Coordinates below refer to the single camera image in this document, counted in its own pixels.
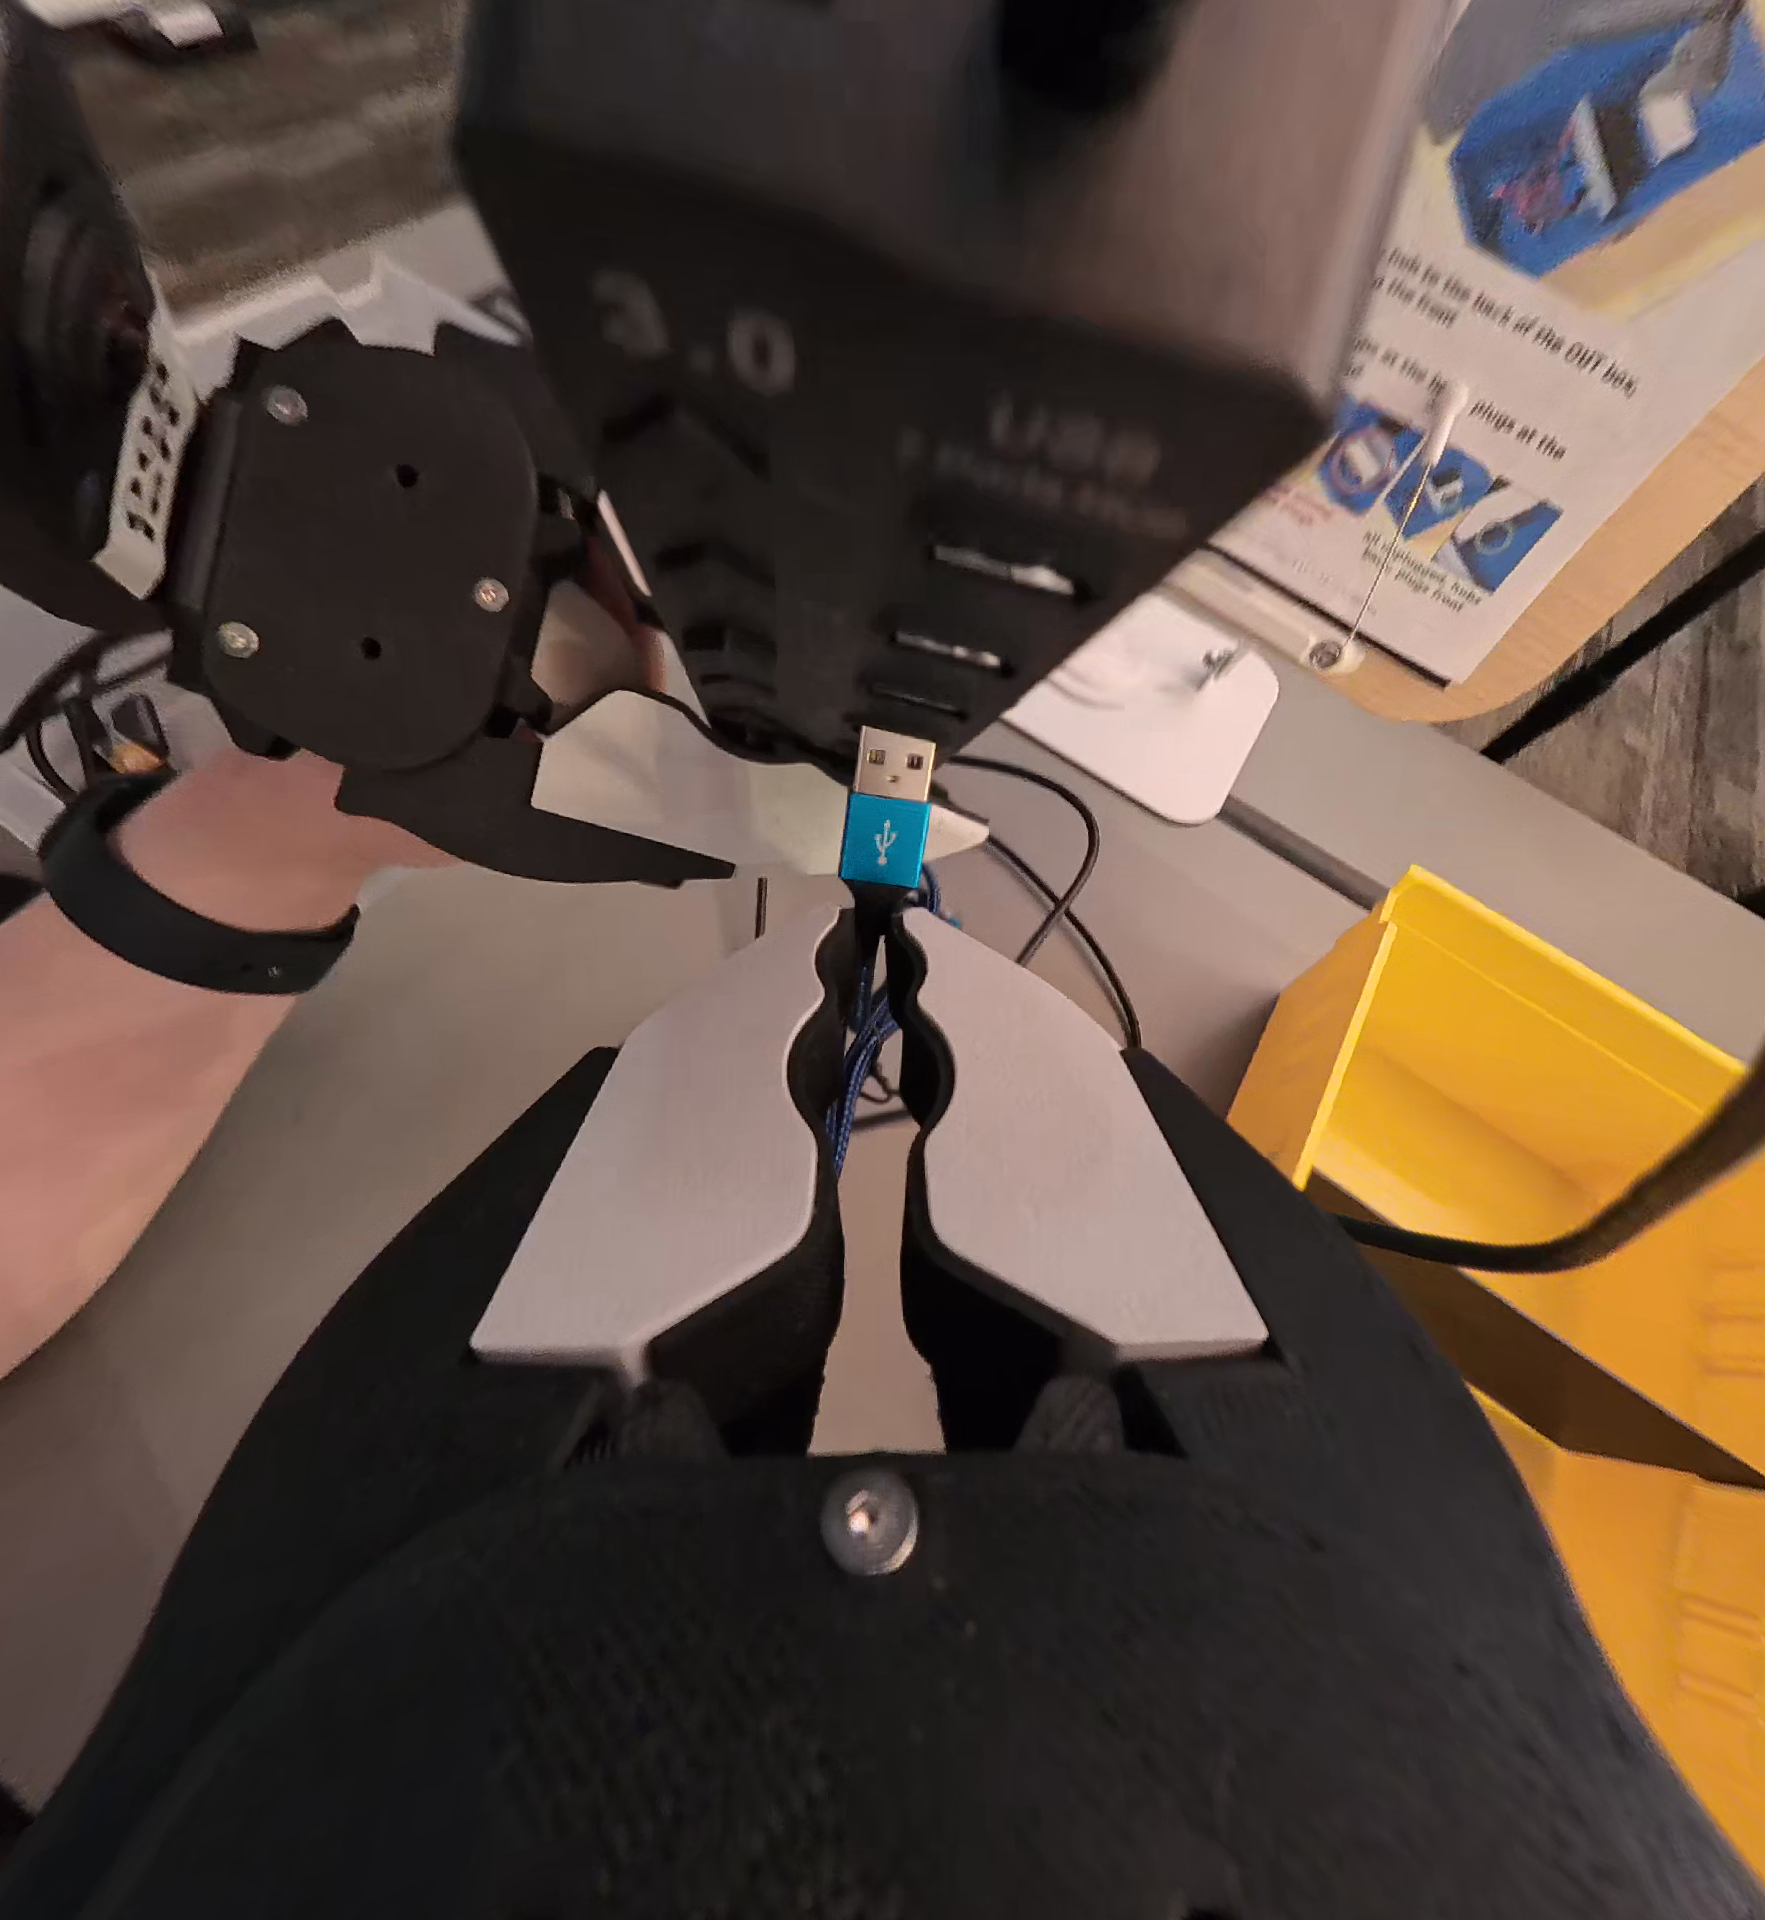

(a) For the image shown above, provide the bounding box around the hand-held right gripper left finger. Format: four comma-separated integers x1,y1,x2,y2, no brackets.
473,911,854,1381

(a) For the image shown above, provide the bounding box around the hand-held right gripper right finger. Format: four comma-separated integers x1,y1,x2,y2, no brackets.
907,911,1275,1377

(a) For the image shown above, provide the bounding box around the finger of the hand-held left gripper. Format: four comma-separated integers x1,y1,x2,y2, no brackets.
539,481,672,715
343,692,992,894

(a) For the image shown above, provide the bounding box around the blue braided usb cable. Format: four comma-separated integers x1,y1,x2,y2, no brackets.
808,723,960,1160

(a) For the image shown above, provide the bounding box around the black 7-port USB hub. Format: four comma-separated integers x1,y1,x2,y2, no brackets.
927,751,1765,1285

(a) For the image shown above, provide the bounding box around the yellow plastic bin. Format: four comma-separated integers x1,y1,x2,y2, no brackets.
1228,867,1765,1920

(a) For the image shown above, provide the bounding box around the person's left forearm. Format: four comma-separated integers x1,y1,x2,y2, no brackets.
0,857,631,1456

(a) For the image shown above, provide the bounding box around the person's left hand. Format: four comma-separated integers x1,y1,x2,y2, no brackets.
131,745,464,908

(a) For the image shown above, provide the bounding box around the white stand base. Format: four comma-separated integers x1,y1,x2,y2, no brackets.
1002,594,1284,832

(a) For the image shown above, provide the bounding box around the instruction poster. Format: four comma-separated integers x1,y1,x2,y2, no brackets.
1211,0,1765,685

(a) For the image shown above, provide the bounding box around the black wrist strap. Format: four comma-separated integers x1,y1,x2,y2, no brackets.
37,768,363,1001

